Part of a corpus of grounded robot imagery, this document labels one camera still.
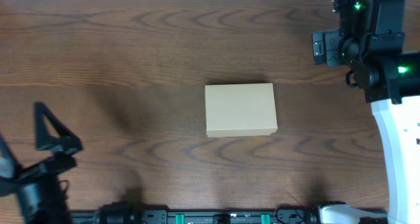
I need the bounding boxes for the cardboard box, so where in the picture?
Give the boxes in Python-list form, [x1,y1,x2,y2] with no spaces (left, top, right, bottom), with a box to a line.
[205,83,278,137]

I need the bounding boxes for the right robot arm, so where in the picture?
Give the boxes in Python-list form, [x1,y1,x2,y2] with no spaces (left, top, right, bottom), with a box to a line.
[312,30,419,223]

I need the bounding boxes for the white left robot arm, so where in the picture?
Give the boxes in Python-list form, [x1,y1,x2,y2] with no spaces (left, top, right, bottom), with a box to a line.
[1,102,83,223]

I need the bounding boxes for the black mounting rail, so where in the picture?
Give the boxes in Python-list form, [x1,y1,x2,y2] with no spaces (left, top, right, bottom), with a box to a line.
[70,200,390,224]

